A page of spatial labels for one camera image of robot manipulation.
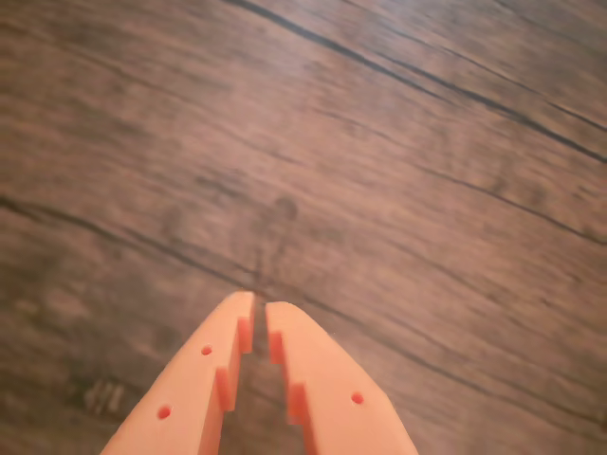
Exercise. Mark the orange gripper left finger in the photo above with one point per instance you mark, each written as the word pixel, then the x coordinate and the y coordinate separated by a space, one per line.
pixel 189 393

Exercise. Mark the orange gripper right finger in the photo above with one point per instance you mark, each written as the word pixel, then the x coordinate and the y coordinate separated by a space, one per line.
pixel 332 393

